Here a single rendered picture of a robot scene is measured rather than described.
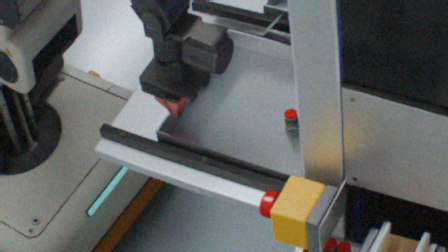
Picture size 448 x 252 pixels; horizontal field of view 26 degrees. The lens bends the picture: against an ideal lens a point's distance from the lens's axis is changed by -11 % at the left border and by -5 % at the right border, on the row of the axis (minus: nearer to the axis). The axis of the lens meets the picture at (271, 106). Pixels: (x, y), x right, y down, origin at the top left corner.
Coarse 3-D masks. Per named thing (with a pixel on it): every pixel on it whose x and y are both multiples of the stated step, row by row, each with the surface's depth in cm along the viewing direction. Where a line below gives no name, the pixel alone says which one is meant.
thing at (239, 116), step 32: (256, 64) 183; (288, 64) 182; (224, 96) 178; (256, 96) 178; (288, 96) 177; (160, 128) 170; (192, 128) 174; (224, 128) 173; (256, 128) 173; (224, 160) 166; (256, 160) 168; (288, 160) 167
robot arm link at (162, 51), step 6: (156, 42) 158; (168, 42) 157; (174, 42) 158; (180, 42) 158; (156, 48) 159; (162, 48) 158; (168, 48) 158; (174, 48) 158; (180, 48) 159; (156, 54) 160; (162, 54) 159; (168, 54) 159; (174, 54) 159; (180, 54) 160; (162, 60) 160; (168, 60) 160; (174, 60) 160
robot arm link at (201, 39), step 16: (144, 16) 152; (192, 16) 157; (144, 32) 155; (160, 32) 153; (176, 32) 155; (192, 32) 155; (208, 32) 155; (224, 32) 155; (192, 48) 156; (208, 48) 155; (224, 48) 156; (192, 64) 158; (208, 64) 156; (224, 64) 158
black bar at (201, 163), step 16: (112, 128) 173; (128, 144) 172; (144, 144) 170; (160, 144) 169; (176, 160) 168; (192, 160) 166; (208, 160) 166; (224, 176) 165; (240, 176) 163; (256, 176) 163
